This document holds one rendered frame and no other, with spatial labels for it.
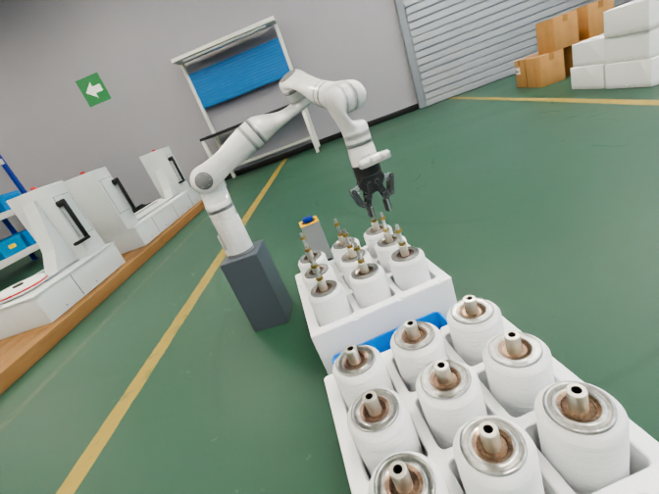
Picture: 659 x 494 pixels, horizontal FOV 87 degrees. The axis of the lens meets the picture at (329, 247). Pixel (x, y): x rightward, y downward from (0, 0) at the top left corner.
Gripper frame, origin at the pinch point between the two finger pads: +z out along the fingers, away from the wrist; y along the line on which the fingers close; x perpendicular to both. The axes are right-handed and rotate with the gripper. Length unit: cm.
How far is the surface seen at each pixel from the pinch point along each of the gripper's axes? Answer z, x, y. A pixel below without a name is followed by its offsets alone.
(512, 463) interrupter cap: 10, 66, 23
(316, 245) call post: 12.8, -28.6, 15.1
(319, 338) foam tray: 18.8, 14.0, 32.5
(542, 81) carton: 30, -205, -313
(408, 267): 11.8, 15.8, 4.3
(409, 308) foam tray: 21.2, 18.3, 8.5
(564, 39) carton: -2, -195, -336
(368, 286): 12.4, 13.8, 15.6
